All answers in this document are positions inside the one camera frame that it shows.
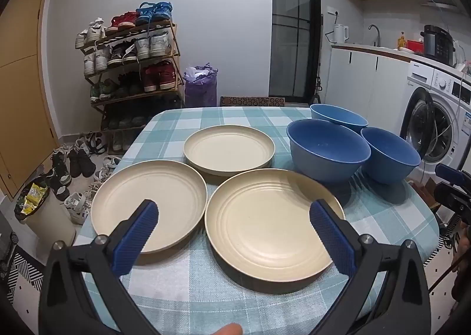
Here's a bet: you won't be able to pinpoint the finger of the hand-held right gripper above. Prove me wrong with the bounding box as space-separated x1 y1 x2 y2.
435 163 466 186

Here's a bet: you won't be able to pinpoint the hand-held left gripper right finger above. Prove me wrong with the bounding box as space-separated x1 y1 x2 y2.
308 199 431 335

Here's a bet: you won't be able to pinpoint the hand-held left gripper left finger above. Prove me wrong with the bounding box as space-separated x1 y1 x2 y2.
39 199 162 335

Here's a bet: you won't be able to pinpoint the beige plate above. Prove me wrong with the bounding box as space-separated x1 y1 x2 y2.
91 159 208 255
205 169 346 294
183 125 276 176

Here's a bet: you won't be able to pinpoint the blue bowl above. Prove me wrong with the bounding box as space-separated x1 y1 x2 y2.
310 103 369 134
286 119 372 183
360 127 422 185

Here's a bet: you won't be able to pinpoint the person's left hand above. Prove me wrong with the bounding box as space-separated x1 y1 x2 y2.
211 323 243 335

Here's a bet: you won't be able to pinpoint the teal checkered tablecloth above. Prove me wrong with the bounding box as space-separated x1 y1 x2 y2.
75 106 440 335

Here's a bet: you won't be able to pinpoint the beige trash bin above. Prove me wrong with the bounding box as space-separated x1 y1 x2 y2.
14 182 78 247

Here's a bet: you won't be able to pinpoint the white washing machine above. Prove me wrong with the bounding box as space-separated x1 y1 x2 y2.
399 62 471 174

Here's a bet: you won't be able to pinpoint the scattered pile of shoes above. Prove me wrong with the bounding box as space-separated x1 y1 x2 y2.
48 131 122 225

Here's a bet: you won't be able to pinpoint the yellow wrappers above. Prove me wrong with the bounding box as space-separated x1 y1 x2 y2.
19 183 50 216

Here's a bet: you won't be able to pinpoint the black white patterned rug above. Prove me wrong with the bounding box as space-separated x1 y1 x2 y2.
5 243 466 335

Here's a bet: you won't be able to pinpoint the black pressure cooker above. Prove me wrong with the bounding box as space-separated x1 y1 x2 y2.
420 25 456 67

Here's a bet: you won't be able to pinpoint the grey suitcase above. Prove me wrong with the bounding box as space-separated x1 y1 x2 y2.
0 210 19 277

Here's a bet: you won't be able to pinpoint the white base cabinets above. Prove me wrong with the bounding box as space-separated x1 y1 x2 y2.
324 44 411 126

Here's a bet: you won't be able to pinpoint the brown door mat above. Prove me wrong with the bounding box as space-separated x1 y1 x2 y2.
220 96 285 107

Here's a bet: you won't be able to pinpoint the purple plastic bag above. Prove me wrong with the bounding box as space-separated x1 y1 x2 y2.
183 62 218 108

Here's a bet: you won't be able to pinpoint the wooden shoe rack with shoes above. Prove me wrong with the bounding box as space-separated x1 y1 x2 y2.
75 1 185 152

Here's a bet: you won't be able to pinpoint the white electric kettle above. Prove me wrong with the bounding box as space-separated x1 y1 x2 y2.
333 23 349 44

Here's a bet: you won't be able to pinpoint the yellow wooden door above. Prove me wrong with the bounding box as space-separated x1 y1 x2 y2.
0 0 59 199

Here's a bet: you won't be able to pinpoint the black framed glass door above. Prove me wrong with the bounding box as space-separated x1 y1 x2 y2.
268 0 322 104

